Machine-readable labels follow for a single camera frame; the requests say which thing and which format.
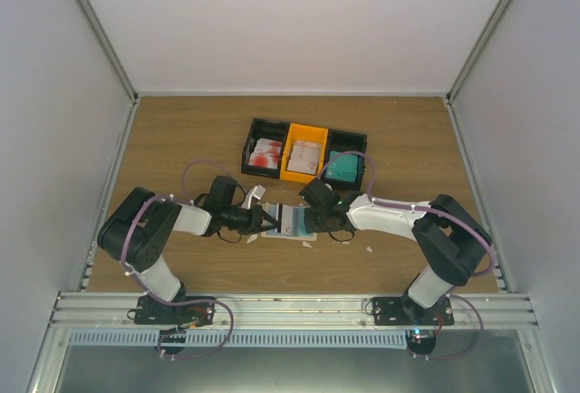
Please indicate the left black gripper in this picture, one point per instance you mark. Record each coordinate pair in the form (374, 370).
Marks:
(257, 214)

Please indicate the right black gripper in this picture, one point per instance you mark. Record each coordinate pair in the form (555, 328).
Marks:
(311, 225)

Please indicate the beige card holder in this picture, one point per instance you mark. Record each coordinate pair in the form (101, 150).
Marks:
(300, 235)

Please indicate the black bin with teal cards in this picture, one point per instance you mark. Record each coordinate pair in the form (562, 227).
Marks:
(343, 141)

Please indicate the black bin with red cards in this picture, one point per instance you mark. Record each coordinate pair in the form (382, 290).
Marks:
(264, 129)

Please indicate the yellow bin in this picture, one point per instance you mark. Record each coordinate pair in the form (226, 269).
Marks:
(306, 133)

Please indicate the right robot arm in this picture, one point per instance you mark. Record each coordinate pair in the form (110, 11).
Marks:
(451, 240)

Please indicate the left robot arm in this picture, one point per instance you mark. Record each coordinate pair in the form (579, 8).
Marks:
(136, 233)

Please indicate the teal card stack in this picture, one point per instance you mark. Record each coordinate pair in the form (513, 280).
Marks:
(345, 168)

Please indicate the red white card stack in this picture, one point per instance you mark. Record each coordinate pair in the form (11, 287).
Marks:
(266, 154)

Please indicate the white patterned card stack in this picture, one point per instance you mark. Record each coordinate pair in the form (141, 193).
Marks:
(304, 157)

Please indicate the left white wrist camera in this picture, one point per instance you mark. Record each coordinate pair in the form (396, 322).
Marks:
(254, 194)

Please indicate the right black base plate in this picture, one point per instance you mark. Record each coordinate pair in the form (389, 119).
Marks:
(398, 311)

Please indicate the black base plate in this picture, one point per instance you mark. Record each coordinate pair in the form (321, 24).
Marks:
(198, 311)
(398, 311)

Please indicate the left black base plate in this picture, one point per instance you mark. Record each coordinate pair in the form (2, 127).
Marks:
(198, 311)

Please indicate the grey slotted cable duct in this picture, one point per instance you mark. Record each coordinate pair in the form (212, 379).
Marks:
(245, 338)

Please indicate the aluminium front rail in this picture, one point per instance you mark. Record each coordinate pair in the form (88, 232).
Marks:
(499, 311)

